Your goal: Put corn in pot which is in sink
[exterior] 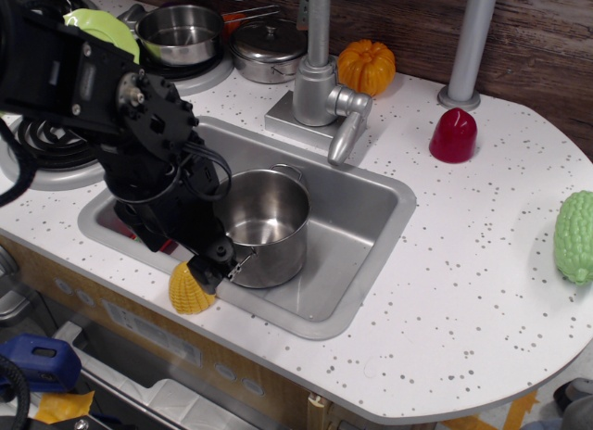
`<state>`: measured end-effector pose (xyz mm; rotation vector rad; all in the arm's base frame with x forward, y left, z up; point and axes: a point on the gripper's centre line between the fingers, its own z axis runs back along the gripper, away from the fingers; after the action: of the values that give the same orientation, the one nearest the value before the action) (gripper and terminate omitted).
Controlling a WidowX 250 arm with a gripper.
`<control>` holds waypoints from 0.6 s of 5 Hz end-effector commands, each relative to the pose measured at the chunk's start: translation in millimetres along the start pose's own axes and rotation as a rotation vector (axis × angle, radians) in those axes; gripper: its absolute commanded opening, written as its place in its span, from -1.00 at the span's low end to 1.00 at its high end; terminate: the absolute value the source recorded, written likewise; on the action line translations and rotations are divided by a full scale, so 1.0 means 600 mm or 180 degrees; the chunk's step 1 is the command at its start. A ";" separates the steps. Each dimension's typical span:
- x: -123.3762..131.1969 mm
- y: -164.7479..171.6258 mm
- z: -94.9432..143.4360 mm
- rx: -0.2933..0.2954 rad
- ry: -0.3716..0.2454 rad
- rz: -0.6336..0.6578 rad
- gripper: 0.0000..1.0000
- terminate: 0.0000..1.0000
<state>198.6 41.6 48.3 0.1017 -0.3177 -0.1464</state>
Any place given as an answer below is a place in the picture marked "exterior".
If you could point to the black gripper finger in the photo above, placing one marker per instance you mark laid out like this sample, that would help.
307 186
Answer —
212 263

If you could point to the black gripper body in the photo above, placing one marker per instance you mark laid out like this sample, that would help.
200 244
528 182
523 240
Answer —
166 190

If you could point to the yellow toy corn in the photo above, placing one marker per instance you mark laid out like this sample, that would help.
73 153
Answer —
186 295

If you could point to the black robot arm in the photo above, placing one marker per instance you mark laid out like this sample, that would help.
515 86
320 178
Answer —
51 71

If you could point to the steel pot in sink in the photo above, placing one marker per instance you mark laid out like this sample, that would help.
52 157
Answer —
266 215

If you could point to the grey toy sink basin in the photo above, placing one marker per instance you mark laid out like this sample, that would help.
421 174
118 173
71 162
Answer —
356 220

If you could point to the steel pot with lid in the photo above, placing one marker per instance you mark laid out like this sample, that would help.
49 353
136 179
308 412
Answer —
268 50

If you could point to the grey stove burner front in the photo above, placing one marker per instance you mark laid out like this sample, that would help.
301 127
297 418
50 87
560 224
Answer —
64 160

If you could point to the grey stove burner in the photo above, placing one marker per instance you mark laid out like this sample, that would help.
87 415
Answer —
193 79
64 160

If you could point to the grey stove burner back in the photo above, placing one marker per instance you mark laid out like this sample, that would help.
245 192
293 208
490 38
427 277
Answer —
193 79

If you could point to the toy oven front panel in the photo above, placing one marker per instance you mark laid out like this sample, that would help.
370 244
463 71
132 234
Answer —
147 346

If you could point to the open steel saucepan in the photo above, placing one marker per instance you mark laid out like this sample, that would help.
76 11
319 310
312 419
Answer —
185 35

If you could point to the grey toy faucet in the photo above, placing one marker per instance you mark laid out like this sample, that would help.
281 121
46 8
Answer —
320 111

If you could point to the green plastic plate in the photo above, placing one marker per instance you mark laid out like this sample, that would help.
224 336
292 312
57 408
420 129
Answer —
105 27

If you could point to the blue clamp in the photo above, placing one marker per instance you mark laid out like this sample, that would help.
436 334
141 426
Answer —
48 364

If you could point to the orange toy pumpkin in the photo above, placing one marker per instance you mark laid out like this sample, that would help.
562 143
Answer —
366 67

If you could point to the red toy pepper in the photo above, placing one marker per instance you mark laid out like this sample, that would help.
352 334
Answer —
454 138

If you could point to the grey support pole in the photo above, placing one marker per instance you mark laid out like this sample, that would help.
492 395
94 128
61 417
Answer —
460 91

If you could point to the green toy bitter melon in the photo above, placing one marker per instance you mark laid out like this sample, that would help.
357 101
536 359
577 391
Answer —
573 238

